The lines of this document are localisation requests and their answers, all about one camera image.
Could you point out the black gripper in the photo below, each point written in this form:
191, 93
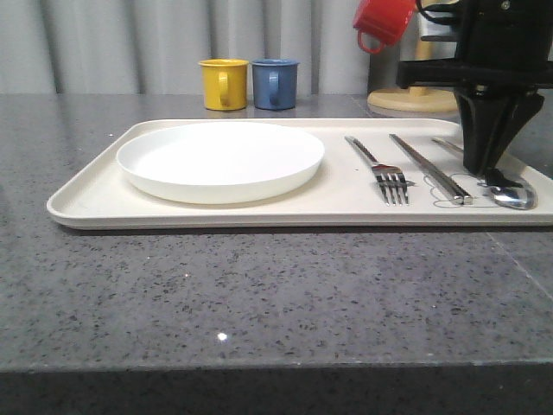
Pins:
498, 44

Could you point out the silver metal spoon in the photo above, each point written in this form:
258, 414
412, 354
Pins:
503, 191

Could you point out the metal chopstick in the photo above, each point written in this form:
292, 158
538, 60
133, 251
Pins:
425, 166
464, 196

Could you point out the silver metal fork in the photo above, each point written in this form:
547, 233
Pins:
391, 181

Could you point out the white round plate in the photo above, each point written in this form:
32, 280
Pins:
221, 162

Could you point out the wooden mug tree stand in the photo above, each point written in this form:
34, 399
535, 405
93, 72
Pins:
419, 99

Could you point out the cream rabbit serving tray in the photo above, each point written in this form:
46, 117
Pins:
342, 192

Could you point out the red enamel mug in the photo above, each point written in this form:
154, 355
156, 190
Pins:
381, 23

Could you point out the blue enamel mug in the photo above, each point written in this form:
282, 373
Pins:
274, 83

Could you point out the yellow enamel mug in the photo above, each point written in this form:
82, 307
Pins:
224, 84

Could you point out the grey curtain backdrop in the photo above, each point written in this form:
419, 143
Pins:
155, 47

